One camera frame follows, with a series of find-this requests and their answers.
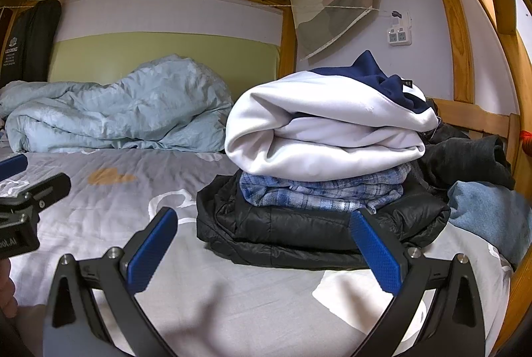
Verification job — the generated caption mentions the white wall power socket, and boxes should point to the white wall power socket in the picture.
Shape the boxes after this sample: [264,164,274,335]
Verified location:
[384,10,414,47]

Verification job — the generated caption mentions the white and navy striped jacket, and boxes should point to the white and navy striped jacket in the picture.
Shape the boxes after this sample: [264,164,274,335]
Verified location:
[224,50,441,180]

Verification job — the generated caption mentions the wooden bed frame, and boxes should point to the wooden bed frame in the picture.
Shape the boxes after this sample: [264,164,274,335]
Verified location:
[0,0,532,357]

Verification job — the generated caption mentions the black sweatshirt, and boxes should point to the black sweatshirt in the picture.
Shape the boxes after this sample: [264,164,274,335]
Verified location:
[420,99,516,191]

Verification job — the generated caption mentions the black down jacket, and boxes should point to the black down jacket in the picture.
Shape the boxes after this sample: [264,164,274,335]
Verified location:
[195,164,452,270]

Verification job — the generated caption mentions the grey printed bed sheet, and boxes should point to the grey printed bed sheet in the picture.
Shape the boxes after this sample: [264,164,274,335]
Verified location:
[0,145,514,357]

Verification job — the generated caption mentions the person's left hand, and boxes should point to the person's left hand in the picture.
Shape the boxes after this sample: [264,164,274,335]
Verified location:
[0,257,19,318]

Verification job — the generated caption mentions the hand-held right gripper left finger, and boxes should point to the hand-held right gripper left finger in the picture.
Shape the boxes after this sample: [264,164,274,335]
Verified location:
[44,206,179,357]

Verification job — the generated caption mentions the black garment bag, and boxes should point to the black garment bag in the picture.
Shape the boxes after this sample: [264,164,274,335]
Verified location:
[0,0,62,87]

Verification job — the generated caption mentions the red fabric item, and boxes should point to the red fabric item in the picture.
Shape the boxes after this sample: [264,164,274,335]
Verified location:
[519,126,532,158]

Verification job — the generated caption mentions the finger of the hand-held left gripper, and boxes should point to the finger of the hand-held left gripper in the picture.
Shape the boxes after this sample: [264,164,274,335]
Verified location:
[0,154,29,179]
[0,173,72,216]

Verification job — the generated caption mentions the tied patchwork bed curtain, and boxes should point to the tied patchwork bed curtain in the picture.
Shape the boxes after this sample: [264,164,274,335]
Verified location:
[289,0,395,60]

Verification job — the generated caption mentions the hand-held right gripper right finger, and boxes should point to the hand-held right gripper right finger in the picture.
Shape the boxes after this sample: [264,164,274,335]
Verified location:
[349,208,487,357]

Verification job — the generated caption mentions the light blue floral duvet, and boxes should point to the light blue floral duvet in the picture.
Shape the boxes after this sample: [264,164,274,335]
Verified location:
[0,55,234,153]

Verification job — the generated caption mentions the blue plaid shirt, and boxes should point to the blue plaid shirt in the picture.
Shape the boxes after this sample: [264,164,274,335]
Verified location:
[239,162,414,214]

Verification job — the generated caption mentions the blue jeans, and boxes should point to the blue jeans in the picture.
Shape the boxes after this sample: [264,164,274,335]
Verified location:
[447,180,528,270]

